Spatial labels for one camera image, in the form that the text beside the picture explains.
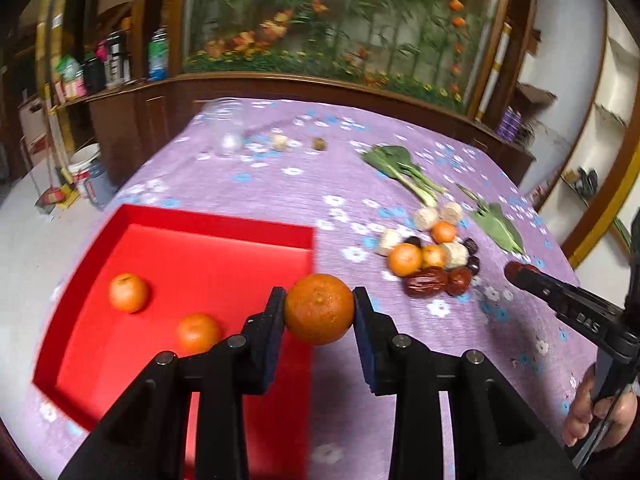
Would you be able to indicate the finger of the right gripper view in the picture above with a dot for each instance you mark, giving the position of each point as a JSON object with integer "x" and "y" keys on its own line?
{"x": 543, "y": 286}

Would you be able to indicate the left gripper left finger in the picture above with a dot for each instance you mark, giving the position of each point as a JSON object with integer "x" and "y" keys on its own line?
{"x": 264, "y": 331}

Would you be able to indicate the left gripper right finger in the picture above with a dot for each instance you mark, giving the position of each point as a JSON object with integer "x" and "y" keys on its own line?
{"x": 374, "y": 332}

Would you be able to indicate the small red date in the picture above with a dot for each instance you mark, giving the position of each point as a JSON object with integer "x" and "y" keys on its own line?
{"x": 513, "y": 268}

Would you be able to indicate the dark orange tangerine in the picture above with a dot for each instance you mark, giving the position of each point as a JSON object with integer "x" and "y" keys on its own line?
{"x": 319, "y": 309}

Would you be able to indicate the beige yam chunk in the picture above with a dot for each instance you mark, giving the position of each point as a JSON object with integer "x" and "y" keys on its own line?
{"x": 388, "y": 240}
{"x": 455, "y": 255}
{"x": 425, "y": 218}
{"x": 451, "y": 213}

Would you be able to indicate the right hand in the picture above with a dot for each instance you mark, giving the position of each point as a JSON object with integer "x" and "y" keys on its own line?
{"x": 583, "y": 410}

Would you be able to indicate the large wrinkled red date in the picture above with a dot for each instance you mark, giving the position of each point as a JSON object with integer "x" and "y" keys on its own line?
{"x": 425, "y": 283}

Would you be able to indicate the dark plum right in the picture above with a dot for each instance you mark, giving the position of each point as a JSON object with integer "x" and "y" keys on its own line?
{"x": 473, "y": 264}

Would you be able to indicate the dark plum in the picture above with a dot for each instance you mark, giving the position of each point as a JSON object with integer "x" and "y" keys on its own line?
{"x": 413, "y": 240}
{"x": 473, "y": 264}

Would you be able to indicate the large orange tangerine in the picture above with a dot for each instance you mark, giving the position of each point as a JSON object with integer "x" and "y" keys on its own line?
{"x": 404, "y": 259}

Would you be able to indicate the round red date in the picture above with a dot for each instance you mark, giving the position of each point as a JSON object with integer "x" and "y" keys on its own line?
{"x": 459, "y": 280}

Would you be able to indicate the green leaf vegetable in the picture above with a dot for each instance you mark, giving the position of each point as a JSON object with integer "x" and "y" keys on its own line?
{"x": 492, "y": 221}

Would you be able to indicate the red tray box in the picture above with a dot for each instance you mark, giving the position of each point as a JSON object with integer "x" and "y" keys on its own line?
{"x": 192, "y": 263}

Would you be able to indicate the dark plum left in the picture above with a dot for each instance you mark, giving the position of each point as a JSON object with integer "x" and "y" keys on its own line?
{"x": 413, "y": 240}

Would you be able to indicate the purple floral tablecloth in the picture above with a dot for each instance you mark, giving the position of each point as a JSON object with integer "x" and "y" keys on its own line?
{"x": 346, "y": 202}

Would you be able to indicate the purple bottles on shelf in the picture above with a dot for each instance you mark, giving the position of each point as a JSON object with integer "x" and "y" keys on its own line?
{"x": 510, "y": 124}

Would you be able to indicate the green bok choy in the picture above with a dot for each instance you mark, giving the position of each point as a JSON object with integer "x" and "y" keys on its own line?
{"x": 395, "y": 162}

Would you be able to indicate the small green olive fruit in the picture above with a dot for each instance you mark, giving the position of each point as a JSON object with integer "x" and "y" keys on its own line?
{"x": 319, "y": 144}

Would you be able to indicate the clear plastic cup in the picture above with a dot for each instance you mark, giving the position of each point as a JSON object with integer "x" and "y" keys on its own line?
{"x": 224, "y": 122}

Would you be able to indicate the white plastic bucket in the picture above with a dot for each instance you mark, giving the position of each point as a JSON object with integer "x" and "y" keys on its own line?
{"x": 90, "y": 176}

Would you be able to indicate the glass plant display cabinet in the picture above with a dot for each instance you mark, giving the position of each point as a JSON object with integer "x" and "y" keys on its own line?
{"x": 430, "y": 50}

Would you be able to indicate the steel thermos kettle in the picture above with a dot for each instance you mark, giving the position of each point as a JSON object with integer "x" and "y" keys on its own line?
{"x": 117, "y": 66}

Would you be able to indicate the green plastic bottle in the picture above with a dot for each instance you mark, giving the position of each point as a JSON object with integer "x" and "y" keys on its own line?
{"x": 158, "y": 55}

